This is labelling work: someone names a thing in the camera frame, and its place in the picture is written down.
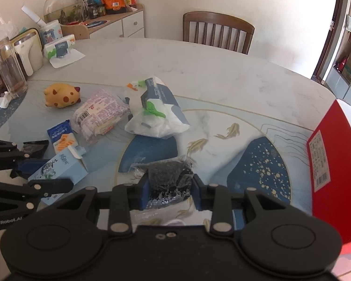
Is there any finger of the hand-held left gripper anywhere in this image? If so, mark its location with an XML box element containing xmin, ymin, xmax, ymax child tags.
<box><xmin>0</xmin><ymin>178</ymin><xmax>74</xmax><ymax>215</ymax></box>
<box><xmin>0</xmin><ymin>138</ymin><xmax>52</xmax><ymax>180</ymax></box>

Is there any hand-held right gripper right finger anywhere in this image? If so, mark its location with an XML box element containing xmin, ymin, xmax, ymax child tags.
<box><xmin>193</xmin><ymin>174</ymin><xmax>294</xmax><ymax>236</ymax></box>

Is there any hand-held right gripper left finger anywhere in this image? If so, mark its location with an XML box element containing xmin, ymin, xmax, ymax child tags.
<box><xmin>55</xmin><ymin>178</ymin><xmax>150</xmax><ymax>236</ymax></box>

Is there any light blue carton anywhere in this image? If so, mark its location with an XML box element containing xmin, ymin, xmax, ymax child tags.
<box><xmin>27</xmin><ymin>146</ymin><xmax>89</xmax><ymax>206</ymax></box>

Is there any black crinkled snack packet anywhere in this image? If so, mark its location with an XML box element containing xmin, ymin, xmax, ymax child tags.
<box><xmin>130</xmin><ymin>156</ymin><xmax>197</xmax><ymax>209</ymax></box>

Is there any blue white tissue pack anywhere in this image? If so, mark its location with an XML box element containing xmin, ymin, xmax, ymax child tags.
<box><xmin>124</xmin><ymin>76</ymin><xmax>191</xmax><ymax>139</ymax></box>

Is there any pink print snack packet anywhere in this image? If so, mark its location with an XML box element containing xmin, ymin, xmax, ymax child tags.
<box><xmin>71</xmin><ymin>89</ymin><xmax>132</xmax><ymax>146</ymax></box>

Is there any red cardboard box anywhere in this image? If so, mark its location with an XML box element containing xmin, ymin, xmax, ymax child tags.
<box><xmin>306</xmin><ymin>99</ymin><xmax>351</xmax><ymax>245</ymax></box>

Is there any blue carton with orange print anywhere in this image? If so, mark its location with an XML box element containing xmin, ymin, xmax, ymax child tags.
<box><xmin>46</xmin><ymin>119</ymin><xmax>80</xmax><ymax>155</ymax></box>

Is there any yellow spotted pig toy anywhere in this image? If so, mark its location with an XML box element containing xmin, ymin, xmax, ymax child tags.
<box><xmin>44</xmin><ymin>83</ymin><xmax>82</xmax><ymax>109</ymax></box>

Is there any tall clear glass jar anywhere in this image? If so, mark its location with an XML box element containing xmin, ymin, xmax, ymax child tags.
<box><xmin>0</xmin><ymin>37</ymin><xmax>29</xmax><ymax>99</ymax></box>

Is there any white electric kettle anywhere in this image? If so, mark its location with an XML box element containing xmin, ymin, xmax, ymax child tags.
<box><xmin>11</xmin><ymin>29</ymin><xmax>44</xmax><ymax>77</ymax></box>

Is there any opened tissue pack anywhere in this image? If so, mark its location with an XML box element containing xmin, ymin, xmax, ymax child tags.
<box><xmin>43</xmin><ymin>34</ymin><xmax>86</xmax><ymax>70</ymax></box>

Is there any printed paper cup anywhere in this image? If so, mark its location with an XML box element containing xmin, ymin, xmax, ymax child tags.
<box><xmin>39</xmin><ymin>20</ymin><xmax>62</xmax><ymax>46</ymax></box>

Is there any white paper roll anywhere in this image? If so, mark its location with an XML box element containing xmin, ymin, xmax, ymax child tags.
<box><xmin>21</xmin><ymin>5</ymin><xmax>44</xmax><ymax>27</ymax></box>

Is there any glass fish bowl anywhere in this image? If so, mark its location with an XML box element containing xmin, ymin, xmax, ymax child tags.
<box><xmin>43</xmin><ymin>0</ymin><xmax>86</xmax><ymax>26</ymax></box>

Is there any wooden slat-back chair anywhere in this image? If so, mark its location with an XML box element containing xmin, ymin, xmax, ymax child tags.
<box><xmin>183</xmin><ymin>11</ymin><xmax>255</xmax><ymax>55</ymax></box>

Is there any white sideboard cabinet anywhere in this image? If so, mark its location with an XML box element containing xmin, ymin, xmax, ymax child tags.
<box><xmin>86</xmin><ymin>4</ymin><xmax>146</xmax><ymax>39</ymax></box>

